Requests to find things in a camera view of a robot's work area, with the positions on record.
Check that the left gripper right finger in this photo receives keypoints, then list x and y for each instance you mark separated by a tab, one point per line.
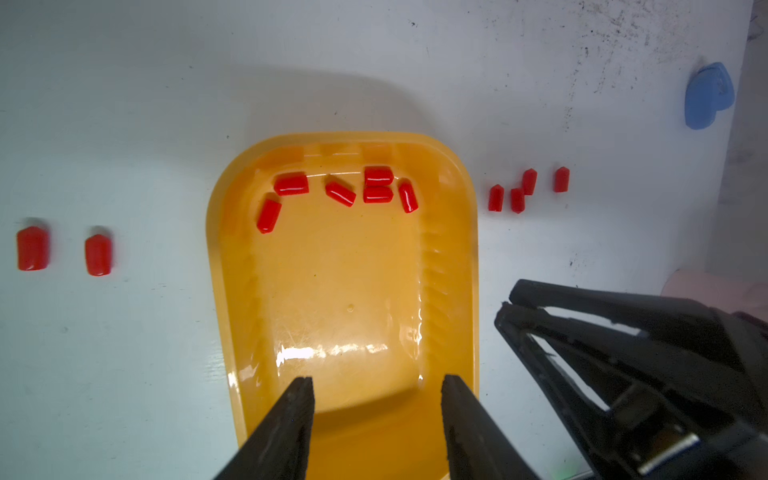
476	447

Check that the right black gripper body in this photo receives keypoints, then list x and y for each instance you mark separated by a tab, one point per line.
695	411

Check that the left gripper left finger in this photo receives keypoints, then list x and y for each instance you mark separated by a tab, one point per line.
279	447

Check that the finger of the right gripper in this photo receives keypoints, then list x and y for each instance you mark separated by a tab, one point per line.
589	427
610	320

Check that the red sleeve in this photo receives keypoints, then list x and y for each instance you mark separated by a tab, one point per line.
268	215
340	193
377	194
291	184
99	255
33	248
517	200
496	198
529	181
408	196
378	176
561	180

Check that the yellow plastic storage box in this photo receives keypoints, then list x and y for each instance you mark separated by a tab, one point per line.
375	305

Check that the blue plastic clip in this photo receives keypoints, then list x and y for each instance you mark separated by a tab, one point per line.
709	91

